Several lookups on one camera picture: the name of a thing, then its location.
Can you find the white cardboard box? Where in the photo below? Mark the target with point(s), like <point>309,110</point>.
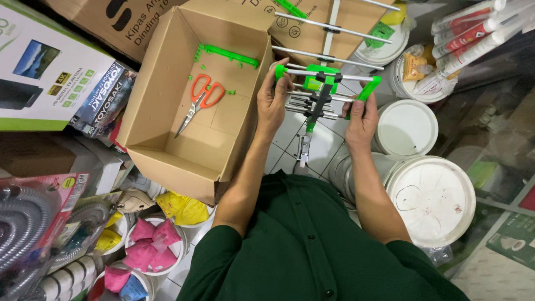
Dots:
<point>104,167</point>

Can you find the glass display cabinet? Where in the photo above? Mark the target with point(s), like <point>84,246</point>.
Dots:
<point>497,138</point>

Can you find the small yellow packet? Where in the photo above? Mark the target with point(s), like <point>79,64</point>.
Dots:
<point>108,240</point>

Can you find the green plastic sprue strip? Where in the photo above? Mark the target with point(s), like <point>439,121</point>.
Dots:
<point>230,54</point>

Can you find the beige packaged item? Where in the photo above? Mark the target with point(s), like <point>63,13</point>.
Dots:
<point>133,201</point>

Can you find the orange printed packet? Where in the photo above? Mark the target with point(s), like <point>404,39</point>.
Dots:
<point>413,67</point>

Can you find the small white lidded bucket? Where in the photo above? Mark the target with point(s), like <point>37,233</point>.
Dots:
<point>407,127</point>

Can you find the green plastic bag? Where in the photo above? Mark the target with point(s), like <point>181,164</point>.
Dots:
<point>379,34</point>

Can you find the person's dark green shirt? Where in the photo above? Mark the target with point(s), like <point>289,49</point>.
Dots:
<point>309,251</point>

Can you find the heap of yellow bags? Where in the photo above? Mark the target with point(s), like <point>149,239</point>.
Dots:
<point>184,209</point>

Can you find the person's left hand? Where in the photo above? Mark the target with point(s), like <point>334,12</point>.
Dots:
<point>271,108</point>

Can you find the brown fan carton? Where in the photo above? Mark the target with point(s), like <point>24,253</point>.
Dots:
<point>121,25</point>

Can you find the silver green television antenna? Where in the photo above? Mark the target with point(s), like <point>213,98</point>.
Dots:
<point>319,100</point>

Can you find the person's right hand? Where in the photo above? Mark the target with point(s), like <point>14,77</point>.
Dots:
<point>362,123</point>

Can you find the white bucket of pink packets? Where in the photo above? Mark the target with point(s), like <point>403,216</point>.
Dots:
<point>152,248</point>

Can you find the open brown cardboard box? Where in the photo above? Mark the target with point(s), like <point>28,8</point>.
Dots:
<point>196,142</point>

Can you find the white green antenna box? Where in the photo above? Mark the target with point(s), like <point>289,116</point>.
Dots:
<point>50,67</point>

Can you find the large white lidded bucket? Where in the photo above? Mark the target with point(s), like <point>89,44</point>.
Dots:
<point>430,200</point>

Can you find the brown printed carton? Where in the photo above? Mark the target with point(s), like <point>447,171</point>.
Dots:
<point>303,35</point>

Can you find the white red sealant tube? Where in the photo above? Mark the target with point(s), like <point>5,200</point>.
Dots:
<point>466,38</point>
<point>476,52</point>
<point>464,14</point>

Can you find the white bucket with bags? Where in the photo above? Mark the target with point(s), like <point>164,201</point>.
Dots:
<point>391,52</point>

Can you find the yellow plastic bag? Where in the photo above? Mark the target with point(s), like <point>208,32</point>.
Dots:
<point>395,16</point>

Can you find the green product box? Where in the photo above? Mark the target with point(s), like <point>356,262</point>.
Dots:
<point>514,240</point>

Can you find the pink powder packet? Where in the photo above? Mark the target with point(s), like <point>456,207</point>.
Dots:
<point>116,279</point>

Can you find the white bucket with packets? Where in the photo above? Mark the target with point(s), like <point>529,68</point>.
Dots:
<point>401,90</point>

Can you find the blue powder packet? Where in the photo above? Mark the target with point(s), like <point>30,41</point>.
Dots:
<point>133,289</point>

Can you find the blue antenna box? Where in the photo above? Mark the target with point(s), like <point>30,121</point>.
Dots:
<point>104,100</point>

